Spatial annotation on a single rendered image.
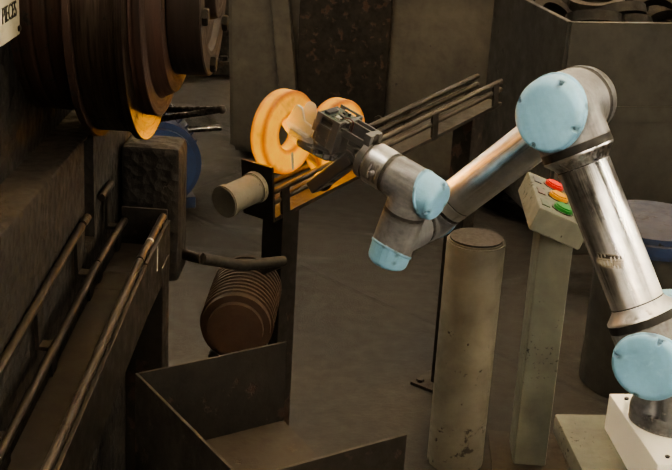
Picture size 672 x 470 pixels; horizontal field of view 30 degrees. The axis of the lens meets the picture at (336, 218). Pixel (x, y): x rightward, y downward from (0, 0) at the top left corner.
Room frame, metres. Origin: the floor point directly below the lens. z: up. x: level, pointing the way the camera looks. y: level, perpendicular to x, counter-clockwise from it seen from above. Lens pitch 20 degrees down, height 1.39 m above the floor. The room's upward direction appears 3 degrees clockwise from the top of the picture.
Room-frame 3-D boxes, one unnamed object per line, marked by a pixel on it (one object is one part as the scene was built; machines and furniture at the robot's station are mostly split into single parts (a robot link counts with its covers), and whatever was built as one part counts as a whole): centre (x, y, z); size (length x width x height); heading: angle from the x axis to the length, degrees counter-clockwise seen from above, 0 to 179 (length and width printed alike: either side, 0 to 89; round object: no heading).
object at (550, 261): (2.43, -0.45, 0.31); 0.24 x 0.16 x 0.62; 178
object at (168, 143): (2.00, 0.31, 0.68); 0.11 x 0.08 x 0.24; 88
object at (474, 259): (2.39, -0.29, 0.26); 0.12 x 0.12 x 0.52
